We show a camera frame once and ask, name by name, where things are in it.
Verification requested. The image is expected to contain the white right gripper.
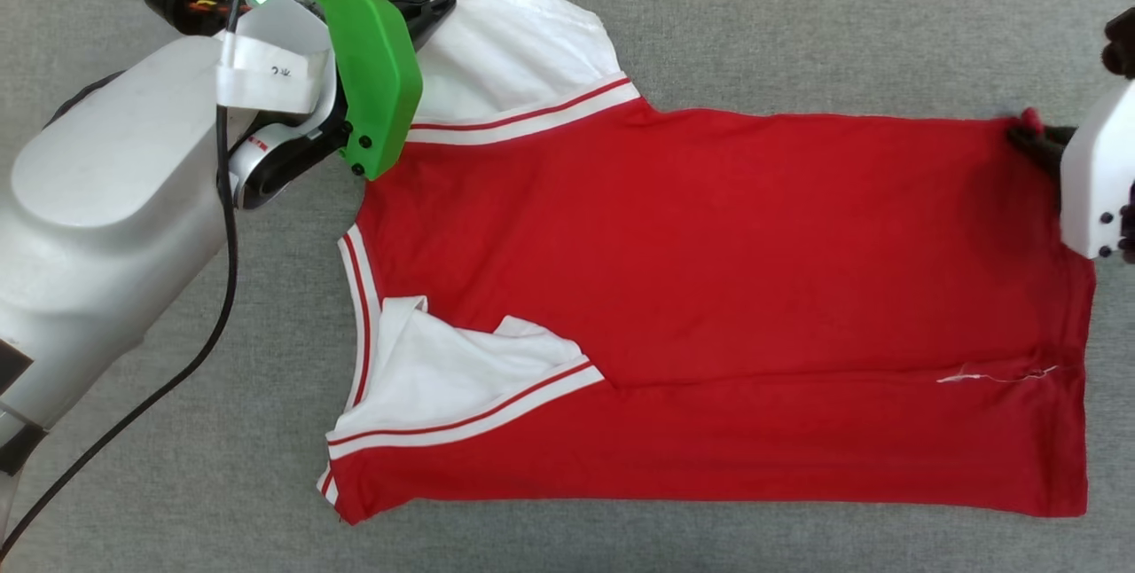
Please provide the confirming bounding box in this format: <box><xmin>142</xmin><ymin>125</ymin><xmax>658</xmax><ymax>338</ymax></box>
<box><xmin>1006</xmin><ymin>81</ymin><xmax>1135</xmax><ymax>265</ymax></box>

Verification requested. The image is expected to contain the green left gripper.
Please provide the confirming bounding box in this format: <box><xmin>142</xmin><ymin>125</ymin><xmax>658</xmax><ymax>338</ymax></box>
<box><xmin>142</xmin><ymin>0</ymin><xmax>458</xmax><ymax>182</ymax></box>

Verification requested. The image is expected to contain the red and white t-shirt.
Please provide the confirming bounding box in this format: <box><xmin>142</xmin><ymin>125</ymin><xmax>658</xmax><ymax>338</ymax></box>
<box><xmin>317</xmin><ymin>0</ymin><xmax>1098</xmax><ymax>527</ymax></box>

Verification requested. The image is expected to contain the white paper tape label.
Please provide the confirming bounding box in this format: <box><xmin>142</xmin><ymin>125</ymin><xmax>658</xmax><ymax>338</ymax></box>
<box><xmin>216</xmin><ymin>32</ymin><xmax>313</xmax><ymax>111</ymax></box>

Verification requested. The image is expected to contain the grey fabric table cover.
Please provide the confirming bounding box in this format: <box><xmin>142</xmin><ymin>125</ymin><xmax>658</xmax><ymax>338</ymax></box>
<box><xmin>0</xmin><ymin>0</ymin><xmax>1135</xmax><ymax>573</ymax></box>

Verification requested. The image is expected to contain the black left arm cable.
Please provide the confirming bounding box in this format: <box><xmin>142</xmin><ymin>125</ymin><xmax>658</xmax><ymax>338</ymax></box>
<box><xmin>0</xmin><ymin>0</ymin><xmax>264</xmax><ymax>561</ymax></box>

